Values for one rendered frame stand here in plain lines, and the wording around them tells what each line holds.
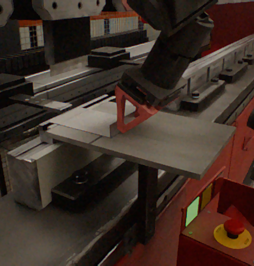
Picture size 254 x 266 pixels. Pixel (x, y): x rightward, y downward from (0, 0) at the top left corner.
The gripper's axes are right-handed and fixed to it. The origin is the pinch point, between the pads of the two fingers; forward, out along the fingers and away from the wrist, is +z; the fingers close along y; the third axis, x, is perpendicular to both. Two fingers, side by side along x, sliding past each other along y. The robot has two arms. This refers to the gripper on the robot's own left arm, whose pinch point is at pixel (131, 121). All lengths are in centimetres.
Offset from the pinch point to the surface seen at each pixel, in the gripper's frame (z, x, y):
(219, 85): 13, 1, -69
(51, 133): 6.6, -8.3, 7.7
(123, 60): 16, -25, -45
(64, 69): 0.5, -15.0, 0.1
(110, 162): 13.0, -0.4, -3.3
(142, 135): 0.1, 2.9, 0.8
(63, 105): 9.2, -13.9, -2.3
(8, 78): 15.4, -30.7, -4.1
